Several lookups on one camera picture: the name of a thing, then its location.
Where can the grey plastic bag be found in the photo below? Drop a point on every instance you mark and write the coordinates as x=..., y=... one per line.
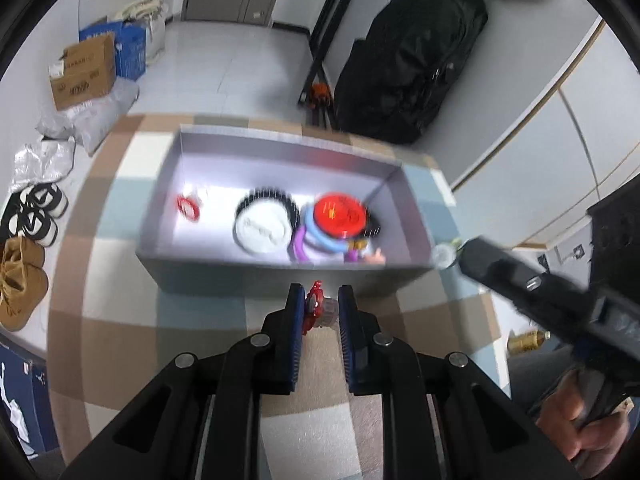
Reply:
x=100, y=115

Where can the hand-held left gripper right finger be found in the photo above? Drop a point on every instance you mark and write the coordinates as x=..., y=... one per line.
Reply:
x=346, y=310

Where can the pink hair clip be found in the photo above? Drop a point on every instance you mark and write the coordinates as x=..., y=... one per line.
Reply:
x=375, y=256

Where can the brown suede boot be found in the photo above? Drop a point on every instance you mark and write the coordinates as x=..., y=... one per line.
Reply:
x=20, y=300
x=20, y=257

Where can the white plastic bag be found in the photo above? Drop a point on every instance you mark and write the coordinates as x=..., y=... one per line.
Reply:
x=42, y=162

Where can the white round disc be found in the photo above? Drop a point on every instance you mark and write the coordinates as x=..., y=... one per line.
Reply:
x=262, y=227

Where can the white disc black rim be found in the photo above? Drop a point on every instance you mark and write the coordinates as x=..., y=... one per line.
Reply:
x=265, y=194

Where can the gold bottle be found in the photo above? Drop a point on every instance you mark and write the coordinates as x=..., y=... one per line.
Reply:
x=527, y=342

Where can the black luggage bag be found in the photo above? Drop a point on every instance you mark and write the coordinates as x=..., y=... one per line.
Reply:
x=415, y=60

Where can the checkered mat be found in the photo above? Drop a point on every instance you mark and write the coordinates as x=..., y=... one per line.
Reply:
x=125, y=310

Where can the blue storage box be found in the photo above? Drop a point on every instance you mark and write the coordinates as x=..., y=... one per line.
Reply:
x=127, y=50

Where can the white wardrobe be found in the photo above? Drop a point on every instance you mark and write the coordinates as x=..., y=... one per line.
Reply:
x=560, y=135

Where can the black metal rails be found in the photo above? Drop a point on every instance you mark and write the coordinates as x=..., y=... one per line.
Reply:
x=327, y=35

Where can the grey cardboard box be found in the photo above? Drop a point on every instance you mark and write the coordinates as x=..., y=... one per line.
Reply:
x=250, y=275

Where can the black and white sneaker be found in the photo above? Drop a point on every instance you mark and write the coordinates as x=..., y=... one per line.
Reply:
x=30, y=227
x=42, y=200

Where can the red round disc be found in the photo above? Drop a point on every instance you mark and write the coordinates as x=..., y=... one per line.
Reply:
x=340, y=215

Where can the person's right hand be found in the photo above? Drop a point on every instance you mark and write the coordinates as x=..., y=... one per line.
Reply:
x=575, y=425

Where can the cream tote bag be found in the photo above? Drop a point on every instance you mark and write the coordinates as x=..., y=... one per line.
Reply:
x=147, y=20

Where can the navy shoe box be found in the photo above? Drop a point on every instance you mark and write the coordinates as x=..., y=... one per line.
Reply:
x=25, y=400

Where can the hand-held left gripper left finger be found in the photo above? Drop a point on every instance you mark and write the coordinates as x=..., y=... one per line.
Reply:
x=298, y=310

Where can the brown cardboard box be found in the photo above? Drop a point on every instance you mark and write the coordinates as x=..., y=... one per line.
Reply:
x=82, y=75

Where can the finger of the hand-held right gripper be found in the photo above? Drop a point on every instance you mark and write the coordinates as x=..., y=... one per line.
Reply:
x=510, y=275

